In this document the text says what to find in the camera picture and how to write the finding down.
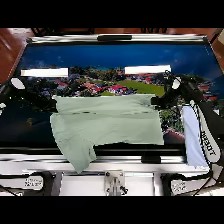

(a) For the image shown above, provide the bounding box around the green T-shirt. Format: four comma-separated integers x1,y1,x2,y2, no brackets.
49,93,165,175

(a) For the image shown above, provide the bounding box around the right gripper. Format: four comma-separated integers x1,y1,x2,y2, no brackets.
150,92,172,110

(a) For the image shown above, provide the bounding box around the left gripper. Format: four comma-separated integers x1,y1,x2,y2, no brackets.
39,97,59,113

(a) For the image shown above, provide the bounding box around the light blue garment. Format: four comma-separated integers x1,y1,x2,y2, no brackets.
181,104,210,168

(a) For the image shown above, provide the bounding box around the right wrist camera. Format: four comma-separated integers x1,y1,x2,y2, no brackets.
163,70,177,92

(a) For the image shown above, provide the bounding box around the silver frame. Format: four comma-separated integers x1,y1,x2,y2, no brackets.
0,33,224,197

